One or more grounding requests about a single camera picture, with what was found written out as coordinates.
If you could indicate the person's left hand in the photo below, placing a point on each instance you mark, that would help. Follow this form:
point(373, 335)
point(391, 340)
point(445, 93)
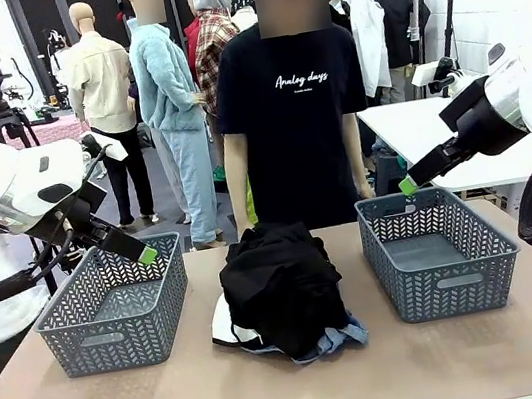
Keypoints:
point(367, 191)

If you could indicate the person's left forearm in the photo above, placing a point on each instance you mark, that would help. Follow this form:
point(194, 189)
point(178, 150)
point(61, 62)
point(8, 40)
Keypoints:
point(358, 169)

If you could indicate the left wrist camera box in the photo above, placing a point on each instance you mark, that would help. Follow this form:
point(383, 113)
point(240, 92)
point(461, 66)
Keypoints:
point(111, 150)

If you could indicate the mannequin in black jacket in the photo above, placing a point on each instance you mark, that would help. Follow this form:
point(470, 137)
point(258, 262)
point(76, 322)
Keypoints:
point(400, 21)

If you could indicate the thin black light stand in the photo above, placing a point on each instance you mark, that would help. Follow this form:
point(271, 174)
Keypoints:
point(450, 18)

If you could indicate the dark grey bin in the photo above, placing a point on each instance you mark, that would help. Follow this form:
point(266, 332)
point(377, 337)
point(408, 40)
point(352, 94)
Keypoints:
point(388, 170)

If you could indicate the mannequin in blue fleece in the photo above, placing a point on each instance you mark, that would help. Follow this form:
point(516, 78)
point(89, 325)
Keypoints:
point(170, 103)

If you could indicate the person's right forearm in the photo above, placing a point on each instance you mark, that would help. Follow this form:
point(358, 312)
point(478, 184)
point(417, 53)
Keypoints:
point(241, 203)

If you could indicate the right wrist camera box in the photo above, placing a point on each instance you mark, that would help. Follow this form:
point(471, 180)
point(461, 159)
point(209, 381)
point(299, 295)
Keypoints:
point(428, 72)

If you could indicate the black tripod stand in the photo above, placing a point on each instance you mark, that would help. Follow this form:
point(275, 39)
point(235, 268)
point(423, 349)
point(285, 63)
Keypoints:
point(47, 274)

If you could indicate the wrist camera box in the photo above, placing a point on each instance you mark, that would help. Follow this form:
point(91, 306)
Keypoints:
point(428, 72)
point(111, 150)

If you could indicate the black top garment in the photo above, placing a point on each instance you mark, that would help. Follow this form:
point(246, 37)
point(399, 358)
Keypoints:
point(280, 288)

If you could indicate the mannequin in plaid hoodie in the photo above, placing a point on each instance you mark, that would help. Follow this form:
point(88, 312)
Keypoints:
point(217, 50)

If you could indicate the blue denim shorts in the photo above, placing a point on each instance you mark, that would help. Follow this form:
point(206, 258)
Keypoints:
point(348, 335)

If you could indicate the mannequin in white shirt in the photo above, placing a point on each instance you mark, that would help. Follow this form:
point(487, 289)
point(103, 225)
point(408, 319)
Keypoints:
point(370, 41)

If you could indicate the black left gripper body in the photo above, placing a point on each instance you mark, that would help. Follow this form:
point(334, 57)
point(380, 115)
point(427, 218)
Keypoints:
point(87, 207)

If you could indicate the mannequin in cream shirt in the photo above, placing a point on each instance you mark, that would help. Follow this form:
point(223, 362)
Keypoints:
point(102, 94)

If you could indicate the person in black t-shirt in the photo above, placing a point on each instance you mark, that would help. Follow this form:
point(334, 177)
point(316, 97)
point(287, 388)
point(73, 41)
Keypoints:
point(298, 144)

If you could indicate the grey plastic woven basket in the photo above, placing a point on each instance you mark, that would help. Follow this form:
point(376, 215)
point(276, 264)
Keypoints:
point(114, 330)
point(445, 277)

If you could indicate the person's right hand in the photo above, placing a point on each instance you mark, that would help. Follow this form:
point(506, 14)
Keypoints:
point(245, 229)

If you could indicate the white garment black trim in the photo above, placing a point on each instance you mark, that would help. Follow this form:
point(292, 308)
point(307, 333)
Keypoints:
point(223, 330)

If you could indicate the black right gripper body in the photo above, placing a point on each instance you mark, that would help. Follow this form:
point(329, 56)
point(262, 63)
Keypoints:
point(481, 117)

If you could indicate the large white table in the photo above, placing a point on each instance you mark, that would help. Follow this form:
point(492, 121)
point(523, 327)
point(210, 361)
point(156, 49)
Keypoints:
point(413, 135)

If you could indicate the mannequin in red garment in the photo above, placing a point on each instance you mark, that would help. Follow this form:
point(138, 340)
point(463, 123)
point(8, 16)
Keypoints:
point(192, 39)

